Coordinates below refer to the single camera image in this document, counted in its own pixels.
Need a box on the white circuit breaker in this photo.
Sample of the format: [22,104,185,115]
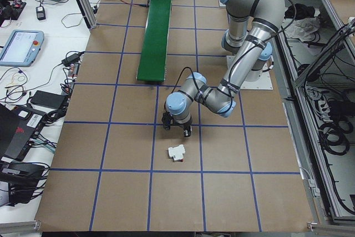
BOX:
[167,144,187,163]

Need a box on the green belt conveyor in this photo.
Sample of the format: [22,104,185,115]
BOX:
[135,0,174,84]

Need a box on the small circuit board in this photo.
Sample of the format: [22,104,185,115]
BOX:
[68,63,79,79]

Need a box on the black power adapter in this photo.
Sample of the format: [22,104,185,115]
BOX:
[60,52,84,68]

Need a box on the large black power brick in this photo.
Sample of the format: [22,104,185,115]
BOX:
[29,89,69,109]

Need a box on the white crumpled cloth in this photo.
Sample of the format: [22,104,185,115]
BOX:
[293,17,323,42]

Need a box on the black computer with red logo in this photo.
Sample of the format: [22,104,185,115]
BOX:
[0,103,47,163]

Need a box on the black box device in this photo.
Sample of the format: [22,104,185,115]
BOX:
[0,161,51,205]

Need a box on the small black remote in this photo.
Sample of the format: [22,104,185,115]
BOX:
[35,5,47,21]

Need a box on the black device with red parts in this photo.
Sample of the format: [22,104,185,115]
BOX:
[0,0,27,28]

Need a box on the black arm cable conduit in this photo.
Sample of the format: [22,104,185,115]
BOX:
[171,3,297,115]

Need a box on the metal V-shaped frame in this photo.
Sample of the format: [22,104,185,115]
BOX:
[255,0,355,237]

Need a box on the black coiled cable bundle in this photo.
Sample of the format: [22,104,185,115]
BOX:
[316,120,353,154]

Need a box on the aluminium profile post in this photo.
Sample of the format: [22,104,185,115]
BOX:
[61,0,98,30]

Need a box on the aluminium profile rail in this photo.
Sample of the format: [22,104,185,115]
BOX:
[0,219,42,233]

